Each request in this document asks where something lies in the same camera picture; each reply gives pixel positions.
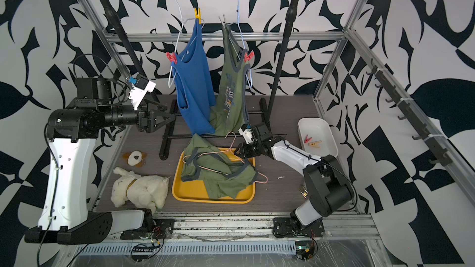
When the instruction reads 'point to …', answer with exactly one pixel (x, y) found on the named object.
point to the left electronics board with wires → (141, 253)
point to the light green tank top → (223, 176)
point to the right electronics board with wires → (306, 250)
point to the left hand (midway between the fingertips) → (166, 110)
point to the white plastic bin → (316, 137)
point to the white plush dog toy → (149, 190)
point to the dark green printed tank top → (229, 110)
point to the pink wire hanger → (225, 150)
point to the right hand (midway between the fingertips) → (236, 149)
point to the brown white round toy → (135, 158)
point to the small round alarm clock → (303, 191)
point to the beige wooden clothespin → (315, 143)
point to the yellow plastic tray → (196, 191)
